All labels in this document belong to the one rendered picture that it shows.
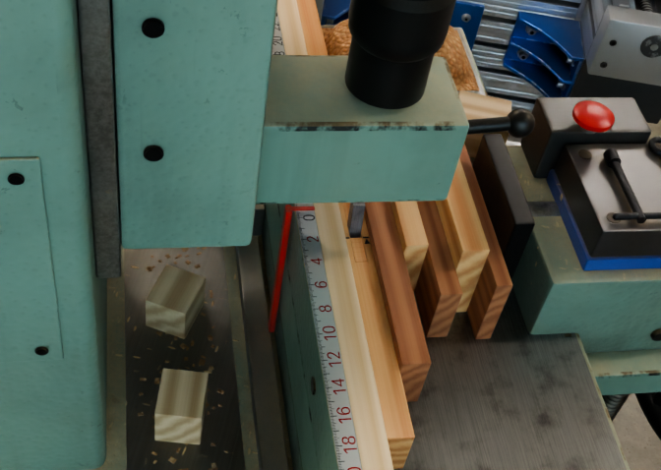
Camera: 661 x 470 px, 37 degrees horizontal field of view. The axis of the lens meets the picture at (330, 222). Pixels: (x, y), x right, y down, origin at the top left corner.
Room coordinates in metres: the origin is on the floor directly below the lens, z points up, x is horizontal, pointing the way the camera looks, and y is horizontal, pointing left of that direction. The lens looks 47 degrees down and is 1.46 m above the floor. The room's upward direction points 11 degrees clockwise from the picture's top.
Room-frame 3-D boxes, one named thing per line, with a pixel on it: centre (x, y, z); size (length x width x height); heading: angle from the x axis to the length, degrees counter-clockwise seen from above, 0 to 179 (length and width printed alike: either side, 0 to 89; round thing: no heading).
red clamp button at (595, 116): (0.56, -0.17, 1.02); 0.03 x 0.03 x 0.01
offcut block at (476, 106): (0.65, -0.11, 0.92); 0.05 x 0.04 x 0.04; 88
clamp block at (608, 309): (0.54, -0.20, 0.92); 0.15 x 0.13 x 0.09; 17
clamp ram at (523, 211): (0.52, -0.15, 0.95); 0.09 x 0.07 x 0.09; 17
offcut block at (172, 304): (0.48, 0.11, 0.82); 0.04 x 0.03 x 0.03; 170
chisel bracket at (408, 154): (0.48, 0.00, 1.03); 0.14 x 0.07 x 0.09; 107
